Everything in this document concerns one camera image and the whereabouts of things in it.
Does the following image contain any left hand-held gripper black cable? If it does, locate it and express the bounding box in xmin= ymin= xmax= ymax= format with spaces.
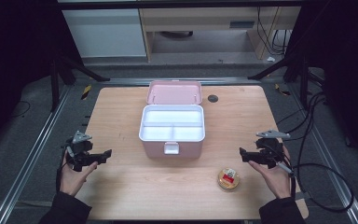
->
xmin=55 ymin=145 xmax=76 ymax=194

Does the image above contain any thin black floor cable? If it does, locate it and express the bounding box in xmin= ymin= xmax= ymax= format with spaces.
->
xmin=8 ymin=100 xmax=32 ymax=119
xmin=275 ymin=106 xmax=309 ymax=125

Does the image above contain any black curtain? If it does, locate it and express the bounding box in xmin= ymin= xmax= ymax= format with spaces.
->
xmin=287 ymin=0 xmax=358 ymax=171
xmin=0 ymin=0 xmax=76 ymax=150

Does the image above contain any white cabinet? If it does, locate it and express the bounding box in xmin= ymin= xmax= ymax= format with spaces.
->
xmin=61 ymin=8 xmax=147 ymax=59

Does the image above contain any yellow black tape piece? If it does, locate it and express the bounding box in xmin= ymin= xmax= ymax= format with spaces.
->
xmin=80 ymin=84 xmax=92 ymax=101
xmin=274 ymin=83 xmax=292 ymax=96

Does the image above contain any metal floor rail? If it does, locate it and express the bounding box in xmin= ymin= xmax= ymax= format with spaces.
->
xmin=287 ymin=83 xmax=358 ymax=224
xmin=101 ymin=77 xmax=262 ymax=87
xmin=0 ymin=85 xmax=73 ymax=224

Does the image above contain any hand-held gripper black cable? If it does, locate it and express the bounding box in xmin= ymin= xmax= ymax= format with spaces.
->
xmin=269 ymin=144 xmax=355 ymax=214
xmin=55 ymin=145 xmax=76 ymax=194

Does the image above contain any person's left hand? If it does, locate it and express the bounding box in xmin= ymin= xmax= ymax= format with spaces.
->
xmin=59 ymin=153 xmax=99 ymax=198

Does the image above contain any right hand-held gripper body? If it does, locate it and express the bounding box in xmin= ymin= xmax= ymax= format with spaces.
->
xmin=255 ymin=130 xmax=292 ymax=171

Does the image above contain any pink storage box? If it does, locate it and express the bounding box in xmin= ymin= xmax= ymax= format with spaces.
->
xmin=138 ymin=79 xmax=207 ymax=160

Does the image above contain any black metal stand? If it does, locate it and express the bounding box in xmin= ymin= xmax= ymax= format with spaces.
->
xmin=49 ymin=55 xmax=111 ymax=113
xmin=247 ymin=52 xmax=311 ymax=110

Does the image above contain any bundle of black desk cables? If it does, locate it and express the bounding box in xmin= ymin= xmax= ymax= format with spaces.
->
xmin=255 ymin=7 xmax=293 ymax=56

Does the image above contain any right hand-held gripper black cable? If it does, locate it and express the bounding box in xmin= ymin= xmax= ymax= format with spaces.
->
xmin=269 ymin=144 xmax=355 ymax=214

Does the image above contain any person's right hand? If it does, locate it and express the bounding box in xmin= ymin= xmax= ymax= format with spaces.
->
xmin=248 ymin=145 xmax=294 ymax=200

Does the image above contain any round tin red label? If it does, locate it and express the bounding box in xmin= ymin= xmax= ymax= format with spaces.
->
xmin=216 ymin=167 xmax=241 ymax=192

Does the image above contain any thick black floor cable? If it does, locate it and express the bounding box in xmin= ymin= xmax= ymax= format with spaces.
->
xmin=296 ymin=91 xmax=328 ymax=194

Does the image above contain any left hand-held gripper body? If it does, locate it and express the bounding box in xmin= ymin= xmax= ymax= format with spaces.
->
xmin=62 ymin=130 xmax=105 ymax=173

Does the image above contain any light wooden desk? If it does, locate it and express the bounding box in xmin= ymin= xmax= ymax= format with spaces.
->
xmin=139 ymin=7 xmax=302 ymax=62

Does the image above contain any white divided tray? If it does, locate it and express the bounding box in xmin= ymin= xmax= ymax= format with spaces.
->
xmin=139 ymin=104 xmax=206 ymax=143

